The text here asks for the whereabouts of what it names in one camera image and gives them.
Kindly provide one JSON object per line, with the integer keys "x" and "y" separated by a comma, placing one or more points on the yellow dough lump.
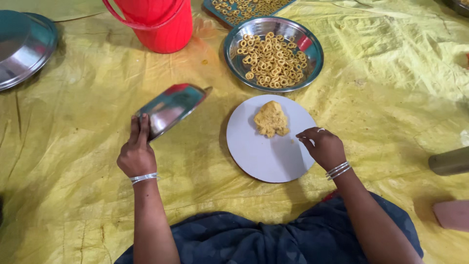
{"x": 271, "y": 119}

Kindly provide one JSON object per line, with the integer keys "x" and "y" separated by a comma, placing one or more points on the pale pink slab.
{"x": 452, "y": 215}

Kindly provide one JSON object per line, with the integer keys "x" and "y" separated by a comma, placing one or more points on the small steel plate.
{"x": 172, "y": 108}

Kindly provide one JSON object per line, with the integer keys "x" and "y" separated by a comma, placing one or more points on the silver bangles on right wrist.
{"x": 338, "y": 170}

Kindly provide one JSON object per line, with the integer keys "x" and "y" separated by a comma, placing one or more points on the person's right fingers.
{"x": 309, "y": 134}

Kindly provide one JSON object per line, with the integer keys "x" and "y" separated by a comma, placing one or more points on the steel plate with rim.
{"x": 238, "y": 66}

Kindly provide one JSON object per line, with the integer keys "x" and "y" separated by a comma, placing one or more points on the large overturned steel plate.
{"x": 22, "y": 47}

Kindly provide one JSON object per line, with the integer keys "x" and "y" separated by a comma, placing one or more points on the white round board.
{"x": 267, "y": 154}

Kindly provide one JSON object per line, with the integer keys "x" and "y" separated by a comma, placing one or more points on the red plastic bucket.
{"x": 161, "y": 25}

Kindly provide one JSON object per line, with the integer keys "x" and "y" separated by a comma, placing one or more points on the person's dark blue clothing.
{"x": 238, "y": 242}

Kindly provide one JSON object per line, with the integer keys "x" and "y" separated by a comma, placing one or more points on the person's left hand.
{"x": 136, "y": 157}

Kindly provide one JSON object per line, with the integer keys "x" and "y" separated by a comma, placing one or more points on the yellow plastic sheet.
{"x": 73, "y": 146}

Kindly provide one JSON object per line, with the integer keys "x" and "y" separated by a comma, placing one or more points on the layer of dough rings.
{"x": 245, "y": 8}

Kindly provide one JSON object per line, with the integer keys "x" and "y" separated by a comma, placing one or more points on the person's right hand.
{"x": 327, "y": 148}

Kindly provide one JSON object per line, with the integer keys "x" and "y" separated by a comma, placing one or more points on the dark steel vessel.
{"x": 458, "y": 5}

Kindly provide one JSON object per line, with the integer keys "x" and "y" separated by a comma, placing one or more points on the steel cylinder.
{"x": 450, "y": 161}

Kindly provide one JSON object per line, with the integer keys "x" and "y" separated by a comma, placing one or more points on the silver bangles on wrist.
{"x": 338, "y": 170}
{"x": 144, "y": 178}

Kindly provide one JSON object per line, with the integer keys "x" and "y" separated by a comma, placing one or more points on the heap of dough rings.
{"x": 273, "y": 60}

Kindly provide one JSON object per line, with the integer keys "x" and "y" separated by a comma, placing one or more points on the silver bangles on left wrist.
{"x": 144, "y": 178}

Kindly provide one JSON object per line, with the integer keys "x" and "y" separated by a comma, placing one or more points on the rectangular teal tray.
{"x": 214, "y": 13}

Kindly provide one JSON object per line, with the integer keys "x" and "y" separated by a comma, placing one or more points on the person's left fingers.
{"x": 140, "y": 128}

